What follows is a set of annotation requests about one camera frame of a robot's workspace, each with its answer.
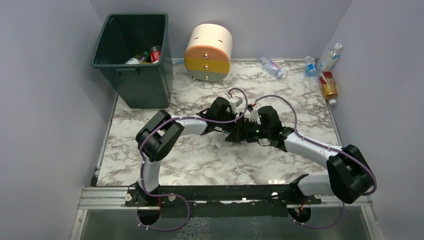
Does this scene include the dark green plastic bin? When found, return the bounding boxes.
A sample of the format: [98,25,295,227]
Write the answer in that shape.
[91,13,174,109]

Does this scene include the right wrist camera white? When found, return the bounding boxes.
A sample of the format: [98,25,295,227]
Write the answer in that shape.
[247,103,260,122]

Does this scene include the aluminium frame rail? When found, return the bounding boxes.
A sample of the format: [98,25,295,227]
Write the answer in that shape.
[78,187,374,210]

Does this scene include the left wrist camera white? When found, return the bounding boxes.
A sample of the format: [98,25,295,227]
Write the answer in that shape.
[228,94,243,113]

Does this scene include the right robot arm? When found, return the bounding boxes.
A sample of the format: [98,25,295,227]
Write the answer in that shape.
[225,106,374,204]

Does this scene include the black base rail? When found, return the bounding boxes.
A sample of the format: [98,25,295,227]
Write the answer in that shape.
[124,184,321,218]

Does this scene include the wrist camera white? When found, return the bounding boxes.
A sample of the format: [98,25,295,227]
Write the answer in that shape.
[247,103,260,122]
[228,94,243,113]

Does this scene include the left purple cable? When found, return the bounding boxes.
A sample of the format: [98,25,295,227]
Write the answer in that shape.
[136,87,249,232]

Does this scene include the green label water bottle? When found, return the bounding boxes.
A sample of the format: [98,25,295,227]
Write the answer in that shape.
[125,51,149,65]

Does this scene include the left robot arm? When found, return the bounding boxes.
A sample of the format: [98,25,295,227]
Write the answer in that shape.
[135,97,249,196]

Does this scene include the round pastel drawer cabinet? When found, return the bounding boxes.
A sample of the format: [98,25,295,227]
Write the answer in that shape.
[183,23,233,83]

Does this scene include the amber tea bottle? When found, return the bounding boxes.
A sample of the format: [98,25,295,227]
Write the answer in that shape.
[319,71,338,106]

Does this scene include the loose white bottle cap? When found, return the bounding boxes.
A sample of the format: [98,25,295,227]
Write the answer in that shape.
[214,142,222,150]

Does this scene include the red label clear bottle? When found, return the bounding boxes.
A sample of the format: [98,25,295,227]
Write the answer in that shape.
[149,45,162,64]

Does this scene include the upright white cap bottle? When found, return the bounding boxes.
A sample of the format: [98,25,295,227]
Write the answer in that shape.
[317,43,343,72]

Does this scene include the blue cap clear bottle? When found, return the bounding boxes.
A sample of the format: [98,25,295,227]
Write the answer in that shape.
[304,56,320,91]

